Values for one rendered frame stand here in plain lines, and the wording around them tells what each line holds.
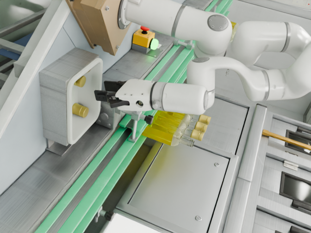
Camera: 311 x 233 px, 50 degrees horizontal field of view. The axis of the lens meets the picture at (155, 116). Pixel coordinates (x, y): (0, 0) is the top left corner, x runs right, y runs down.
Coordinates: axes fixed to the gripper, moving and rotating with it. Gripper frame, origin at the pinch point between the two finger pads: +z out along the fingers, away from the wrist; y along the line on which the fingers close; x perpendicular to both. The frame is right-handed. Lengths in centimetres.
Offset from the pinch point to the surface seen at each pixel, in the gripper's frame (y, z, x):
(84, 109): 1.4, 10.2, -8.4
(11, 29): 36, 65, 4
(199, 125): 33.2, -16.6, -31.7
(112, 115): 8.0, 5.0, -13.9
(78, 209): -23.4, 0.6, -23.0
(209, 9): 128, 3, -15
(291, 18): 605, -33, -171
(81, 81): -0.8, 6.8, 2.8
